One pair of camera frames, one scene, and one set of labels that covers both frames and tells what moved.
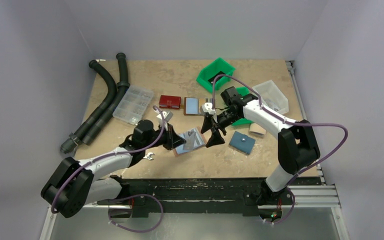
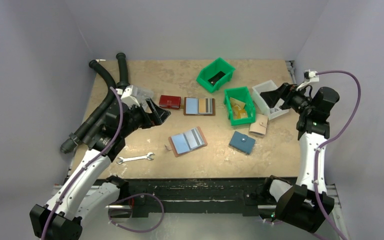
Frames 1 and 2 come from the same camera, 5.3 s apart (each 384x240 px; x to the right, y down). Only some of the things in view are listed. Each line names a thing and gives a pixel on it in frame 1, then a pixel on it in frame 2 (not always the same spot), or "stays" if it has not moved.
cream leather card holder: (256, 128) stays
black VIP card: (211, 80) stays
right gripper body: (214, 122) -> (285, 95)
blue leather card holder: (242, 143) stays
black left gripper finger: (174, 139) -> (158, 115)
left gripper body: (168, 137) -> (145, 112)
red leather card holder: (169, 101) stays
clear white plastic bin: (272, 97) stays
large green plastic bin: (208, 74) stays
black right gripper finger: (208, 124) -> (271, 97)
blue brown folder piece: (195, 140) stays
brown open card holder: (192, 105) stays
